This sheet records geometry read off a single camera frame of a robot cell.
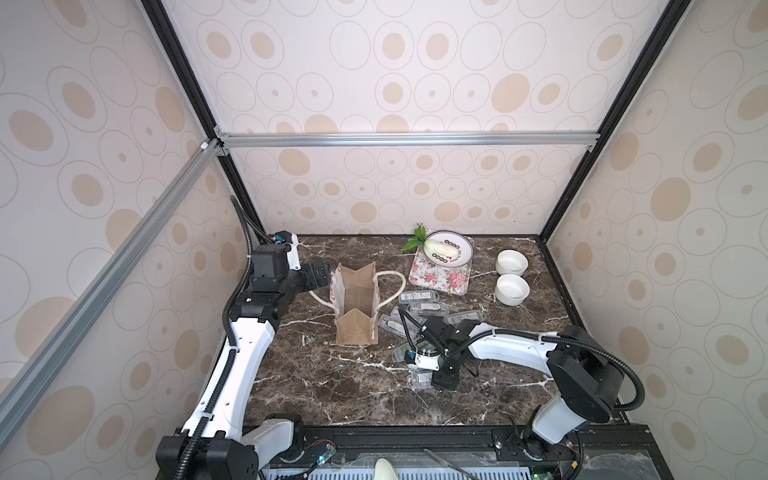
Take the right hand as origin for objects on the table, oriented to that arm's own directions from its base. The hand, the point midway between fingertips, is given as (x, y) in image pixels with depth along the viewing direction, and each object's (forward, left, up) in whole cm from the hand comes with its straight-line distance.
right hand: (447, 371), depth 87 cm
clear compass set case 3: (+16, -3, +3) cm, 17 cm away
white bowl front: (+29, -24, +2) cm, 37 cm away
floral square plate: (+35, +6, +2) cm, 36 cm away
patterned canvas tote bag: (+22, +29, +4) cm, 37 cm away
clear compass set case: (-4, +8, +2) cm, 9 cm away
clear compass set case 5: (+19, +5, +3) cm, 20 cm away
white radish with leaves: (+46, +2, +5) cm, 46 cm away
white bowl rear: (+41, -26, +3) cm, 49 cm away
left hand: (+15, +34, +30) cm, 48 cm away
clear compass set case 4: (+24, +8, +4) cm, 25 cm away
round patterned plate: (+51, -6, +4) cm, 52 cm away
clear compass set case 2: (+4, +14, +2) cm, 15 cm away
